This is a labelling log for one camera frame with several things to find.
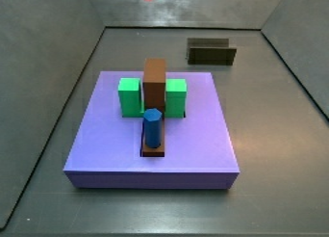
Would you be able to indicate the blue hexagonal peg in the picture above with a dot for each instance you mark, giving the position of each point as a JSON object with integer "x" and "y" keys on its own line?
{"x": 153, "y": 127}

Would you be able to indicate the green block left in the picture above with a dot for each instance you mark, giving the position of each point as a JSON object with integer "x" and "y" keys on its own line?
{"x": 129, "y": 94}

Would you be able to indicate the green block right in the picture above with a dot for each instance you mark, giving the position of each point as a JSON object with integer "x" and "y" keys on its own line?
{"x": 176, "y": 89}

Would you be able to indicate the purple board block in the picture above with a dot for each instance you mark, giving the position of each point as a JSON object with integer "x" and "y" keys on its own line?
{"x": 198, "y": 158}

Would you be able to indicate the black angled holder bracket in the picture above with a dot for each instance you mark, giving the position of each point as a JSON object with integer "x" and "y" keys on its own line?
{"x": 209, "y": 52}

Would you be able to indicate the brown L-shaped block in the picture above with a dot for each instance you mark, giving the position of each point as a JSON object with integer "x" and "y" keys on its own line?
{"x": 153, "y": 90}

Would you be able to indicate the green block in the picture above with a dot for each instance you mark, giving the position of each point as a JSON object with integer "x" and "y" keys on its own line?
{"x": 176, "y": 89}
{"x": 129, "y": 94}

